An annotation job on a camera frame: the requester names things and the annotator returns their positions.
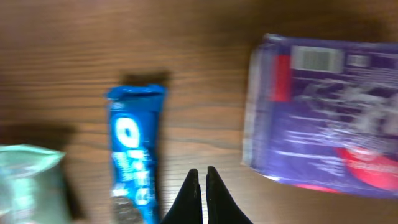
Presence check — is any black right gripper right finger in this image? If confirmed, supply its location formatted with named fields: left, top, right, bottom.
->
left=206, top=166, right=252, bottom=224

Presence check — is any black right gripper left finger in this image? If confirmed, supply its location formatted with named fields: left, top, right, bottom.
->
left=161, top=169, right=203, bottom=224

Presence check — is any blue Oreo cookie pack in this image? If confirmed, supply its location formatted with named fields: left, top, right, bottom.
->
left=106, top=85, right=166, bottom=224

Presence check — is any purple pink Carefree pack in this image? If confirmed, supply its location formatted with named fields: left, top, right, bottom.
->
left=242, top=34, right=397, bottom=198

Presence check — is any mint green snack pack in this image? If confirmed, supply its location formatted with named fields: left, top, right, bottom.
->
left=1, top=144, right=73, bottom=224

